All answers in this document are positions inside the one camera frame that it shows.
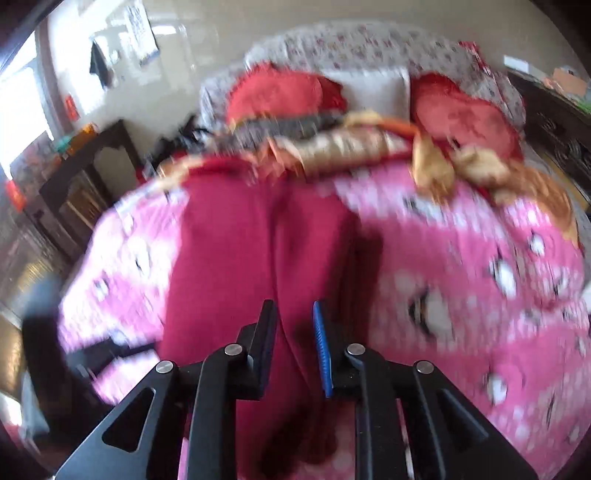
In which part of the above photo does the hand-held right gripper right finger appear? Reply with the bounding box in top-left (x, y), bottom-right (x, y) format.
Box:
top-left (313, 301), bottom-right (539, 480)

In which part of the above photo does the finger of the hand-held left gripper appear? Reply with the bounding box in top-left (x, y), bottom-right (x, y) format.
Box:
top-left (69, 339), bottom-right (160, 374)

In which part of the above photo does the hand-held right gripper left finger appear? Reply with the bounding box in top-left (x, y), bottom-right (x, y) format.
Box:
top-left (55, 300), bottom-right (278, 480)

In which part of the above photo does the dark red fleece sweater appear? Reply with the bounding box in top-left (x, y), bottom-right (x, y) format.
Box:
top-left (157, 157), bottom-right (384, 480)

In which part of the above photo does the wooden chair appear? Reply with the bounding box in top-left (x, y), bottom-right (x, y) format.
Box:
top-left (58, 178), bottom-right (112, 236)

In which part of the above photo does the dark wooden table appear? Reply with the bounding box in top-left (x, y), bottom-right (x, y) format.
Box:
top-left (37, 120), bottom-right (144, 250)

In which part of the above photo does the pink penguin print blanket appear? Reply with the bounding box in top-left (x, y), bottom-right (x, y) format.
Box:
top-left (55, 157), bottom-right (591, 480)

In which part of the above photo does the colourful picture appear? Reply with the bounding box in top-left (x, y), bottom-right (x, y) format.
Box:
top-left (9, 131), bottom-right (63, 183)

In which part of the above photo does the yellow item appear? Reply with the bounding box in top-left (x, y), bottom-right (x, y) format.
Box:
top-left (74, 122), bottom-right (100, 148)

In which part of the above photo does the red and yellow blanket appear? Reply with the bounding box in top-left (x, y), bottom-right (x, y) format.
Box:
top-left (157, 108), bottom-right (580, 245)

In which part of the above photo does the black device on bed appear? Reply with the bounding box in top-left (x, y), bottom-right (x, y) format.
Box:
top-left (148, 115), bottom-right (213, 171)

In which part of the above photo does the dark patterned cloth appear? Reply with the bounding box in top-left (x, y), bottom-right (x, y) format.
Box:
top-left (217, 113), bottom-right (347, 144)

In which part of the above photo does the window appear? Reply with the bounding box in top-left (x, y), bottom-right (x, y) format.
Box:
top-left (0, 32), bottom-right (56, 176)

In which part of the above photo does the red heart-shaped pillow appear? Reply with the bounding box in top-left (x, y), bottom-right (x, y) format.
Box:
top-left (409, 71), bottom-right (525, 160)
top-left (226, 62), bottom-right (347, 127)

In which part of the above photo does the white pillow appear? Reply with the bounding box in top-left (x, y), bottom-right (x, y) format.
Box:
top-left (325, 67), bottom-right (411, 118)

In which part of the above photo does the dark green hanging cloth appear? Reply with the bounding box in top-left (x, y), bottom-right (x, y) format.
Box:
top-left (89, 39), bottom-right (114, 90)

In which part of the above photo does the dark carved wooden cabinet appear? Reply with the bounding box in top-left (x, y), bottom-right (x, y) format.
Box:
top-left (508, 71), bottom-right (591, 204)

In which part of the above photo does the pile of colourful boxes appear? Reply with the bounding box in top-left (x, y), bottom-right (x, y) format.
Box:
top-left (542, 65), bottom-right (591, 109)

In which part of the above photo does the wall calendar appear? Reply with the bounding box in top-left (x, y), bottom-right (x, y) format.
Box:
top-left (124, 0), bottom-right (160, 65)

